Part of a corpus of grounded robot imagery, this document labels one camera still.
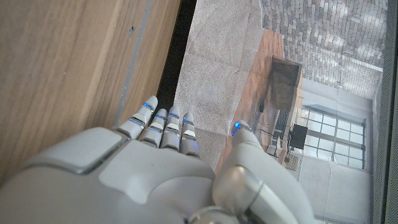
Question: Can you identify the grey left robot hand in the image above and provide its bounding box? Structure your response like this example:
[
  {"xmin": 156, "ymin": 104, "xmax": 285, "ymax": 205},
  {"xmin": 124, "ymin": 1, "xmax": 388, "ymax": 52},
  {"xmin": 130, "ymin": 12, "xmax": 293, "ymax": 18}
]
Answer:
[{"xmin": 0, "ymin": 95, "xmax": 315, "ymax": 224}]

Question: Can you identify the wooden table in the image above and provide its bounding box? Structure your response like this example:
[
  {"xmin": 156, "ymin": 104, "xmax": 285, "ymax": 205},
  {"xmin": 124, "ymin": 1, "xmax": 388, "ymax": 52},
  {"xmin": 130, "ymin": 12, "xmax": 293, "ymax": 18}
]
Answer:
[{"xmin": 113, "ymin": 0, "xmax": 154, "ymax": 128}]

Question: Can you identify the grey perforated wall panel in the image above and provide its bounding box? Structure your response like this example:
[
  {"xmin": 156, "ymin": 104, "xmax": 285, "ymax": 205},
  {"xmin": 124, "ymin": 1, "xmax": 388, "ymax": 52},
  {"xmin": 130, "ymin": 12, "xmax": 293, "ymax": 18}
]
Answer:
[{"xmin": 371, "ymin": 0, "xmax": 398, "ymax": 224}]

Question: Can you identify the printed room backdrop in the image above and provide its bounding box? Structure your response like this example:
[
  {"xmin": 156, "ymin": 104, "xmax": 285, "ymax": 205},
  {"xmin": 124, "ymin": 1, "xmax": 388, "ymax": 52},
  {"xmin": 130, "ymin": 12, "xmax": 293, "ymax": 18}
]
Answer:
[{"xmin": 157, "ymin": 0, "xmax": 390, "ymax": 224}]

